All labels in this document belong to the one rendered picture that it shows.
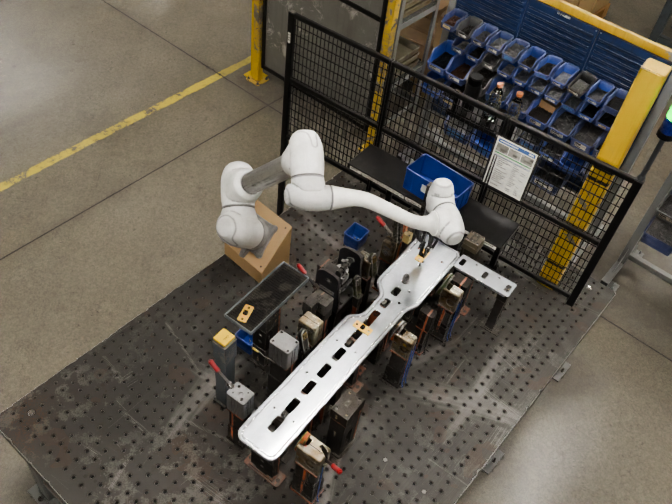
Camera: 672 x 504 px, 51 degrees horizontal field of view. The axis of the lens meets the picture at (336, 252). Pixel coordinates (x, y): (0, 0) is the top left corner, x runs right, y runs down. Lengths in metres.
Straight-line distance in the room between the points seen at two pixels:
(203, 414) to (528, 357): 1.53
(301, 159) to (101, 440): 1.39
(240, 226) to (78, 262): 1.63
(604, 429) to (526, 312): 0.96
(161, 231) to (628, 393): 3.03
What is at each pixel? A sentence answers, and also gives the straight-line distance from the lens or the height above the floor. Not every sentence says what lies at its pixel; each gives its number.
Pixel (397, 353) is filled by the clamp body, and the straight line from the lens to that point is 3.05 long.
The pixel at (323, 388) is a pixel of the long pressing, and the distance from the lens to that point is 2.83.
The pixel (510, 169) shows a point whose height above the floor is 1.30.
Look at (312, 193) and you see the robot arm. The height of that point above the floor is 1.52.
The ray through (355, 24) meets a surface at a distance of 5.03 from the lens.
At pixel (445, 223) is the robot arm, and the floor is 1.48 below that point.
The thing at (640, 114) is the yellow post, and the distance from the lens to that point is 3.14.
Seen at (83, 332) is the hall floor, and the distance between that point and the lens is 4.29.
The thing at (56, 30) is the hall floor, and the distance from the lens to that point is 6.71.
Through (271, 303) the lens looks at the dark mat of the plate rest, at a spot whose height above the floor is 1.16.
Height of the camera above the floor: 3.42
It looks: 48 degrees down
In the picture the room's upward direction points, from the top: 9 degrees clockwise
